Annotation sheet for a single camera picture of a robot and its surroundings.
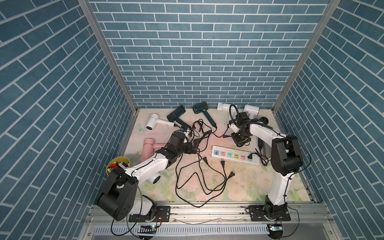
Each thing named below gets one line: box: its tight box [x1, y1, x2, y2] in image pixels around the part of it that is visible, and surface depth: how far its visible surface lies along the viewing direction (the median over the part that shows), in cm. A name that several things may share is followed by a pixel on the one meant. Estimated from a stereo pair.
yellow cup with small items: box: [106, 156, 131, 176], surface depth 80 cm
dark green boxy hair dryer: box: [192, 101, 217, 129], surface depth 118 cm
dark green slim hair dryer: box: [167, 104, 191, 129], surface depth 114 cm
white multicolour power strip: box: [209, 145, 260, 166], surface depth 94 cm
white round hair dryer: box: [145, 113, 175, 131], surface depth 110 cm
